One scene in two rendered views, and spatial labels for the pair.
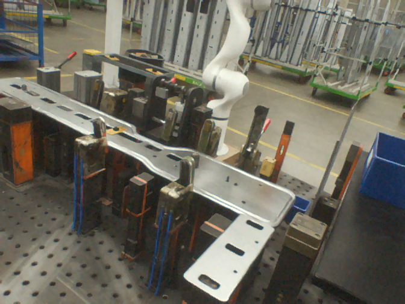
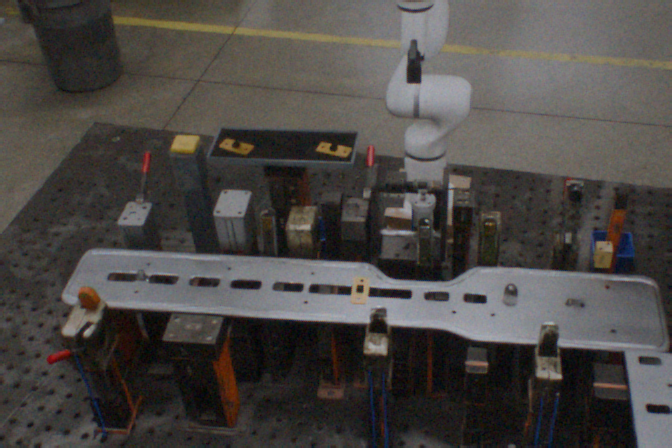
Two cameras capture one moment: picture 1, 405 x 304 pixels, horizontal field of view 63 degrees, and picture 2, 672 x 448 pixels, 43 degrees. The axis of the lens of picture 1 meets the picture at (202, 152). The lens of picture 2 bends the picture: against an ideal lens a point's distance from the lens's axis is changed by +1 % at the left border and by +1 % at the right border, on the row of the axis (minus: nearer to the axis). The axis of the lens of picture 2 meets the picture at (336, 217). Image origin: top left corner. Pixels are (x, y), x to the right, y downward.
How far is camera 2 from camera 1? 1.18 m
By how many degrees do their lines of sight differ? 20
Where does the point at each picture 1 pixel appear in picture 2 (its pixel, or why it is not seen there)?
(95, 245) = not seen: outside the picture
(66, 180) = (283, 378)
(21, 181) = (235, 418)
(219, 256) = (652, 427)
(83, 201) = (384, 413)
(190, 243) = not seen: hidden behind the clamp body
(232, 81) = (451, 101)
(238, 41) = (439, 32)
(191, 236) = not seen: hidden behind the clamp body
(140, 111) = (358, 233)
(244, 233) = (650, 381)
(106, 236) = (419, 435)
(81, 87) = (237, 231)
